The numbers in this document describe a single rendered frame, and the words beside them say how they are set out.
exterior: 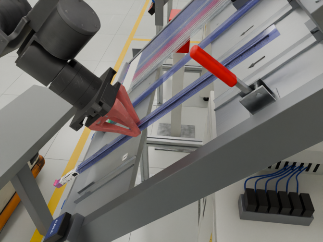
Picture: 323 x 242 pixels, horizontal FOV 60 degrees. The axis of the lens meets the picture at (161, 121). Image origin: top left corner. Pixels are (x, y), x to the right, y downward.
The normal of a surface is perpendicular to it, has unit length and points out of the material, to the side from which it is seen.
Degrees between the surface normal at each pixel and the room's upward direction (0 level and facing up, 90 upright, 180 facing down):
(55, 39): 85
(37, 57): 65
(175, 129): 90
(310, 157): 0
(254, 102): 90
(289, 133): 90
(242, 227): 0
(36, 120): 0
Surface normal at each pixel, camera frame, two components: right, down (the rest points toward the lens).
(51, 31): -0.44, 0.32
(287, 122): -0.11, 0.64
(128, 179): -0.72, -0.58
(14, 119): 0.00, -0.76
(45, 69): 0.22, 0.37
